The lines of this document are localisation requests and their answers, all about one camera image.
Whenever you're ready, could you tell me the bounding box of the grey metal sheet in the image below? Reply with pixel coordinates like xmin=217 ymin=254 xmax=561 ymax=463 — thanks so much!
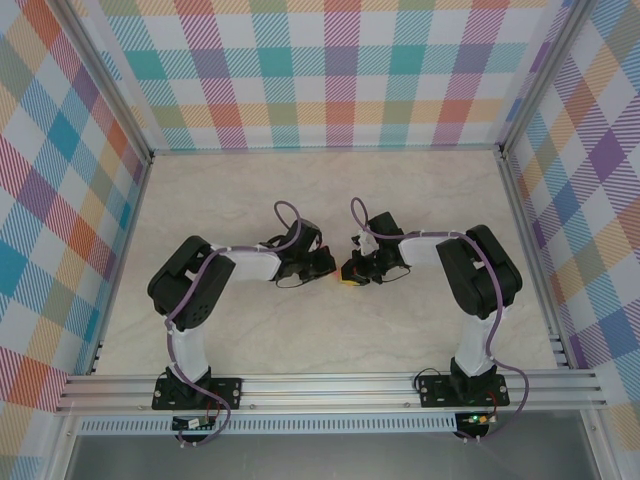
xmin=64 ymin=433 xmax=601 ymax=480

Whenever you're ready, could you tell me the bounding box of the circuit board with green light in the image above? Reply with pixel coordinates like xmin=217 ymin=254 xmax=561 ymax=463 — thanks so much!
xmin=452 ymin=410 xmax=500 ymax=440

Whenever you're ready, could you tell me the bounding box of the small black circuit board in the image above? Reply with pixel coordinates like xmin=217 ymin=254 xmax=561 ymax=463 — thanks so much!
xmin=171 ymin=415 xmax=217 ymax=432

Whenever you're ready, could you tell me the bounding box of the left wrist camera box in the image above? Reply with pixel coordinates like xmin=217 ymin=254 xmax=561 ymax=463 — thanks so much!
xmin=287 ymin=219 xmax=321 ymax=251

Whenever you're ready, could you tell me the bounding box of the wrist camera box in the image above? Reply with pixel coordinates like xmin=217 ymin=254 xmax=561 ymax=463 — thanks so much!
xmin=287 ymin=219 xmax=321 ymax=251
xmin=354 ymin=211 xmax=405 ymax=251

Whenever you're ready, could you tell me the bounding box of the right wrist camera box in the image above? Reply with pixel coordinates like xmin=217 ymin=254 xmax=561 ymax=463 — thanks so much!
xmin=354 ymin=211 xmax=405 ymax=251

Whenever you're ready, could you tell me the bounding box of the aluminium mounting rail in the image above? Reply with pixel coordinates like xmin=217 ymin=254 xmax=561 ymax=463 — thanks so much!
xmin=53 ymin=373 xmax=610 ymax=415

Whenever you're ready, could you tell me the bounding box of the aluminium back frame bar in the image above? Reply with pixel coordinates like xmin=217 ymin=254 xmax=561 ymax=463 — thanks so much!
xmin=148 ymin=144 xmax=506 ymax=157

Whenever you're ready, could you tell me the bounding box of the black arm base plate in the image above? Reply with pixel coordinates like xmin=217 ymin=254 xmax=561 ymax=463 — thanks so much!
xmin=414 ymin=372 xmax=511 ymax=409
xmin=151 ymin=377 xmax=245 ymax=411

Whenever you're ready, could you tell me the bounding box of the perforated metal cable tray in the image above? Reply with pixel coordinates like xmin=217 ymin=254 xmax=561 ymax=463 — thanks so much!
xmin=78 ymin=417 xmax=459 ymax=435

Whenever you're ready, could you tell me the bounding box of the aluminium side frame bar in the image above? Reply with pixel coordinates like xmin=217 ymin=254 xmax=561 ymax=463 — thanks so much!
xmin=498 ymin=155 xmax=572 ymax=372
xmin=88 ymin=155 xmax=154 ymax=377

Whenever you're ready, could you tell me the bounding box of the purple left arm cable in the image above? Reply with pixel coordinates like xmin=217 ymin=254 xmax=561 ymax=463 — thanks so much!
xmin=167 ymin=200 xmax=306 ymax=448

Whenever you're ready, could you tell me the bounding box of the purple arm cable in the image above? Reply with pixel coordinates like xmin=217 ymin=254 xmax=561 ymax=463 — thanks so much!
xmin=167 ymin=200 xmax=306 ymax=448
xmin=349 ymin=196 xmax=529 ymax=444

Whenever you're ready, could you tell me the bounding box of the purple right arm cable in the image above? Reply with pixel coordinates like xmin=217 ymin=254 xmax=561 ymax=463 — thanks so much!
xmin=349 ymin=196 xmax=529 ymax=444

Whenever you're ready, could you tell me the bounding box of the aluminium frame post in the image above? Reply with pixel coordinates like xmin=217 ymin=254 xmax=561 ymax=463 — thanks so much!
xmin=498 ymin=0 xmax=596 ymax=157
xmin=55 ymin=0 xmax=154 ymax=167

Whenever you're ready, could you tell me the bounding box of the aluminium frame leg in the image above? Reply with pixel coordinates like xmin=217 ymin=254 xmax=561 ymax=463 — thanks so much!
xmin=47 ymin=414 xmax=81 ymax=480
xmin=582 ymin=410 xmax=621 ymax=480

